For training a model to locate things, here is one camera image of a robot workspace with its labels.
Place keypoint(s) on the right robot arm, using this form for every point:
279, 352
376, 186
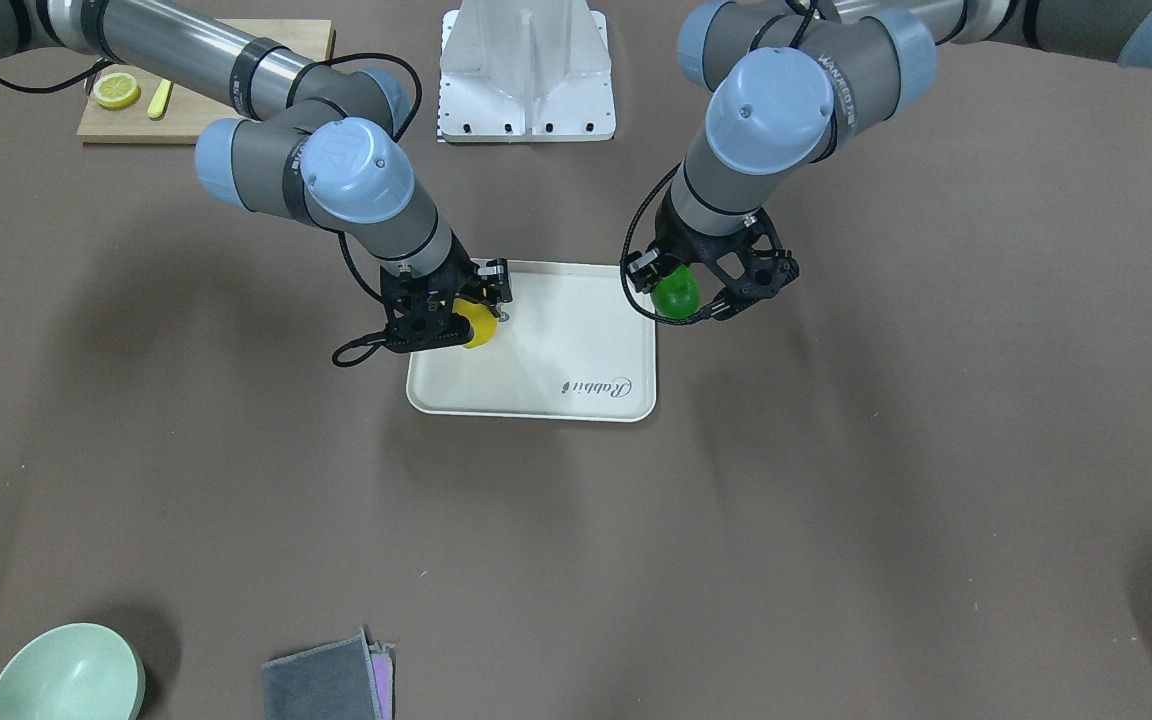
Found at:
307, 143

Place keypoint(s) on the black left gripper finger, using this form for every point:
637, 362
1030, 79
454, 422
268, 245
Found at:
646, 271

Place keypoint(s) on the lemon slice near handle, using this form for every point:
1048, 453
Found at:
115, 90

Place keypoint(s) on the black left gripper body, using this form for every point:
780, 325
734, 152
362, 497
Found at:
688, 245

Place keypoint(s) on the wooden cutting board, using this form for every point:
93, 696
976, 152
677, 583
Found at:
187, 113

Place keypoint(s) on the grey folded cloth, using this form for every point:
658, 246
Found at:
331, 681

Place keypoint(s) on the green lime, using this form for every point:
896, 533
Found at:
677, 296

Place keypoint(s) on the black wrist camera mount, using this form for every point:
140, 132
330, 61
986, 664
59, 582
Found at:
422, 320
743, 286

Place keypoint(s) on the yellow plastic knife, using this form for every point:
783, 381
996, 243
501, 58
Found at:
159, 102

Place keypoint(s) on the purple folded cloth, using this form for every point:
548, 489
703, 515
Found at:
384, 673

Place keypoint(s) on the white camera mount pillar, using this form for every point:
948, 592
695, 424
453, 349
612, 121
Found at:
525, 72

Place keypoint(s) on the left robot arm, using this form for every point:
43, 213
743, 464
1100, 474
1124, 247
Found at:
791, 82

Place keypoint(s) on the yellow lemon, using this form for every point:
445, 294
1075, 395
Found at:
482, 322

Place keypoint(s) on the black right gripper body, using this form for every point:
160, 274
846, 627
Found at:
492, 279

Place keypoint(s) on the white rabbit print tray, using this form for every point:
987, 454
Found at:
571, 349

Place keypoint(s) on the mint green bowl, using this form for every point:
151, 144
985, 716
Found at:
74, 671

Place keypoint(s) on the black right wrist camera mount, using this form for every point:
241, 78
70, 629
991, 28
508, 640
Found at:
422, 320

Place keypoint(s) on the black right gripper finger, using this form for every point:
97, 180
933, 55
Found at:
489, 286

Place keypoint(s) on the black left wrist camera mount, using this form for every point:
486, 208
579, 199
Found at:
743, 286

